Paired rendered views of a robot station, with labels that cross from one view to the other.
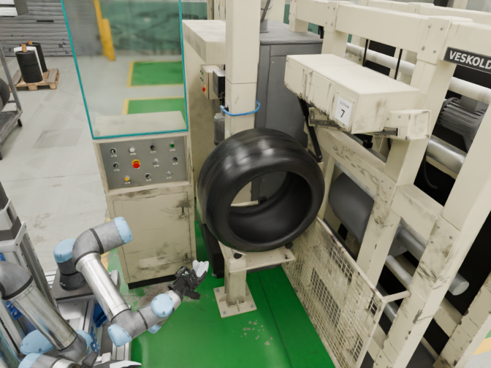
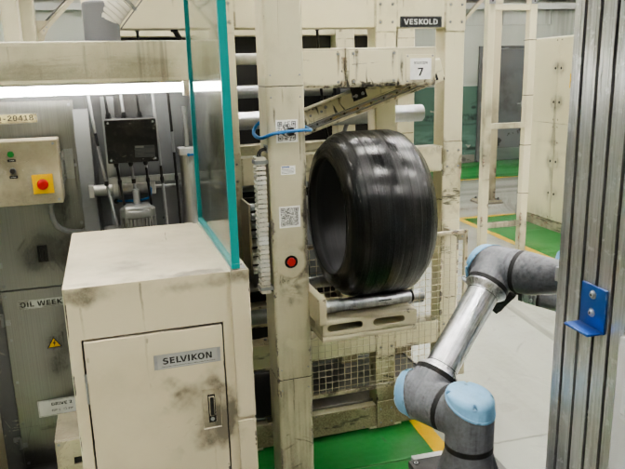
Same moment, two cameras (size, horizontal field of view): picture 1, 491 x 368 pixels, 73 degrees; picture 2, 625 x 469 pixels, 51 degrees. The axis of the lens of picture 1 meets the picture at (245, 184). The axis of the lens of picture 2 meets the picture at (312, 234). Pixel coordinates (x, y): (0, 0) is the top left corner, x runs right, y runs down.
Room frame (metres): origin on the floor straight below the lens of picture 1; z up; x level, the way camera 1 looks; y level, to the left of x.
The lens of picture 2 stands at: (1.51, 2.31, 1.69)
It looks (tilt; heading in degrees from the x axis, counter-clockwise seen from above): 14 degrees down; 271
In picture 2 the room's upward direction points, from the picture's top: 2 degrees counter-clockwise
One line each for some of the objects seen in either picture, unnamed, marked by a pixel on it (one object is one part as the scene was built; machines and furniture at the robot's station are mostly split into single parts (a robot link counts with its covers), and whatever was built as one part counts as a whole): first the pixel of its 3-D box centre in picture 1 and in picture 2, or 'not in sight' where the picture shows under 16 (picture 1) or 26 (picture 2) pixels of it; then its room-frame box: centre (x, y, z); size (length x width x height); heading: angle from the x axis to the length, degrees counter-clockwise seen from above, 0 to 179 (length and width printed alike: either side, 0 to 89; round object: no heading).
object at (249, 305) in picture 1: (234, 297); not in sight; (1.66, 0.05, 0.02); 0.27 x 0.27 x 0.04; 19
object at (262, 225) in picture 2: not in sight; (263, 225); (1.73, 0.10, 1.19); 0.05 x 0.04 x 0.48; 109
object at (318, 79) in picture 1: (339, 87); (352, 68); (1.40, -0.38, 1.71); 0.61 x 0.25 x 0.15; 19
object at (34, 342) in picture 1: (42, 350); not in sight; (0.69, 0.73, 0.88); 0.13 x 0.12 x 0.14; 170
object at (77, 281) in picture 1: (74, 271); (468, 459); (1.18, 0.86, 0.77); 0.15 x 0.15 x 0.10
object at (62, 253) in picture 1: (69, 255); (467, 415); (1.18, 0.86, 0.88); 0.13 x 0.12 x 0.14; 134
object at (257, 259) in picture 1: (252, 242); (352, 315); (1.43, -0.05, 0.80); 0.37 x 0.36 x 0.02; 109
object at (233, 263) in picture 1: (229, 242); (365, 318); (1.38, 0.08, 0.84); 0.36 x 0.09 x 0.06; 19
